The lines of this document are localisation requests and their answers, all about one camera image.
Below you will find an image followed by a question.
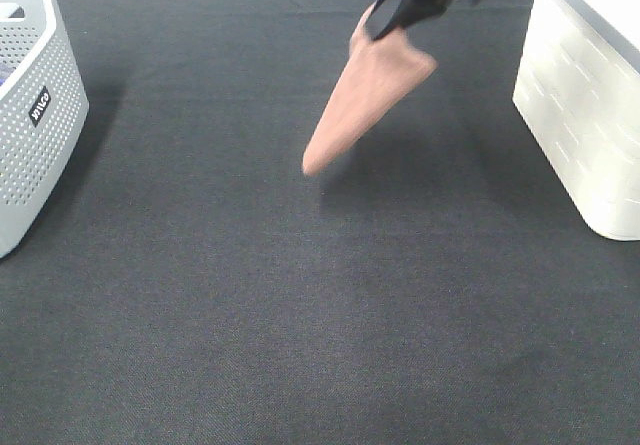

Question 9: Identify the brown towel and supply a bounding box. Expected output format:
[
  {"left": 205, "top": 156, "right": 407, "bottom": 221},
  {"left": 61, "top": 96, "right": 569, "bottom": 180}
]
[{"left": 301, "top": 6, "right": 437, "bottom": 176}]

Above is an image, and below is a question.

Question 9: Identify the white plastic storage bin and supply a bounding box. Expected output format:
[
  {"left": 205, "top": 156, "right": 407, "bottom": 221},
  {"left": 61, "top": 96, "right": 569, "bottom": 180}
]
[{"left": 513, "top": 0, "right": 639, "bottom": 241}]

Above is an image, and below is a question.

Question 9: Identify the black table mat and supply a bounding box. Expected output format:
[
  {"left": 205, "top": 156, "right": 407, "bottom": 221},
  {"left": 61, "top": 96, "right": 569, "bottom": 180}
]
[{"left": 1, "top": 0, "right": 639, "bottom": 444}]

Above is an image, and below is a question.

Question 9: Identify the grey perforated laundry basket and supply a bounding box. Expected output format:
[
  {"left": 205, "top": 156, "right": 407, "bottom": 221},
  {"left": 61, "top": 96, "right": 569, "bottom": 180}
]
[{"left": 1, "top": 0, "right": 89, "bottom": 255}]

